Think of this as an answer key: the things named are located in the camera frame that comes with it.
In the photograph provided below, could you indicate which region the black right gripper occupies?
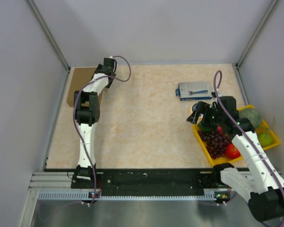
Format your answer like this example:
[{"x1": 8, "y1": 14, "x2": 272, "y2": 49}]
[{"x1": 187, "y1": 101, "x2": 224, "y2": 130}]

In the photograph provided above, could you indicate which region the brown cardboard box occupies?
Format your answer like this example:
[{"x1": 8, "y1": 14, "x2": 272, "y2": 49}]
[{"x1": 66, "y1": 67, "x2": 96, "y2": 107}]

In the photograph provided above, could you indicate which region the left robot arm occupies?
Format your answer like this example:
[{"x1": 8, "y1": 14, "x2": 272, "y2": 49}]
[{"x1": 71, "y1": 57, "x2": 116, "y2": 189}]

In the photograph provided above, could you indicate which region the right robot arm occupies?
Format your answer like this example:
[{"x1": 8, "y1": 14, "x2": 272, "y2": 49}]
[{"x1": 187, "y1": 96, "x2": 284, "y2": 225}]

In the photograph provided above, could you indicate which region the green avocado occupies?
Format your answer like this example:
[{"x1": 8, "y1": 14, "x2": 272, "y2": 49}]
[{"x1": 197, "y1": 124, "x2": 213, "y2": 132}]

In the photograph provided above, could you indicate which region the razor blister pack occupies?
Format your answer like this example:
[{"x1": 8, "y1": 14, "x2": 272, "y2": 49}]
[{"x1": 175, "y1": 81, "x2": 213, "y2": 101}]

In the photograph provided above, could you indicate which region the dark red grape bunch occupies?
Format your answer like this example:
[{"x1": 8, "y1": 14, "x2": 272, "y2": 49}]
[{"x1": 198, "y1": 130, "x2": 231, "y2": 159}]

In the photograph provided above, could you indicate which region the red apple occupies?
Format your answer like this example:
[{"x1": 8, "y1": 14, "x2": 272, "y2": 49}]
[{"x1": 225, "y1": 143, "x2": 241, "y2": 159}]

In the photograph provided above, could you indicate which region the green melon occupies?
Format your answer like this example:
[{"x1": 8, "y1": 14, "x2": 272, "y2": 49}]
[{"x1": 239, "y1": 108, "x2": 262, "y2": 128}]

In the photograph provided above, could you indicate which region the yellow plastic tray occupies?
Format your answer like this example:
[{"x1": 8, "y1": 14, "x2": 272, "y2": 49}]
[{"x1": 186, "y1": 102, "x2": 280, "y2": 166}]

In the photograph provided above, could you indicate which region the light green fruit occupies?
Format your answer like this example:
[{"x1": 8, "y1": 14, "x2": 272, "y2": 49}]
[{"x1": 257, "y1": 133, "x2": 274, "y2": 147}]

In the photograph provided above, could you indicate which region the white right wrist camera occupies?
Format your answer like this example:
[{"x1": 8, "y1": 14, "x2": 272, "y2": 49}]
[{"x1": 211, "y1": 92, "x2": 223, "y2": 99}]

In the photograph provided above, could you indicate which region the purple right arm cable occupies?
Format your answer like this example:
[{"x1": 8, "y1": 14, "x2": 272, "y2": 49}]
[{"x1": 214, "y1": 70, "x2": 284, "y2": 227}]

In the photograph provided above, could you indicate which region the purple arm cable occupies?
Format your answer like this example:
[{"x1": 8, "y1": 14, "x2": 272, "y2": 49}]
[
  {"x1": 214, "y1": 70, "x2": 284, "y2": 227},
  {"x1": 72, "y1": 55, "x2": 131, "y2": 206}
]

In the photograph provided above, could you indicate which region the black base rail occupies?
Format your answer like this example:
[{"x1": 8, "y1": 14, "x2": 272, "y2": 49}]
[{"x1": 71, "y1": 168, "x2": 229, "y2": 197}]

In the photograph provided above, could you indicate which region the aluminium frame post right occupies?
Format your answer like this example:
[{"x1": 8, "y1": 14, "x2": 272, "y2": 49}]
[{"x1": 235, "y1": 0, "x2": 281, "y2": 70}]

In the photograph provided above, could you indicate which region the aluminium frame post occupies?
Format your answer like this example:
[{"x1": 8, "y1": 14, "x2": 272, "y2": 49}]
[
  {"x1": 235, "y1": 0, "x2": 281, "y2": 70},
  {"x1": 25, "y1": 0, "x2": 70, "y2": 71}
]

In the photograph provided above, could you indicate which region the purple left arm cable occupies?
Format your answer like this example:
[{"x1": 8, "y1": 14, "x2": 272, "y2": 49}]
[{"x1": 72, "y1": 55, "x2": 131, "y2": 206}]

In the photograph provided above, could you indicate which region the aluminium frame post left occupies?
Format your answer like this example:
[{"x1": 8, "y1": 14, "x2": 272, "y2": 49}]
[{"x1": 25, "y1": 0, "x2": 70, "y2": 71}]

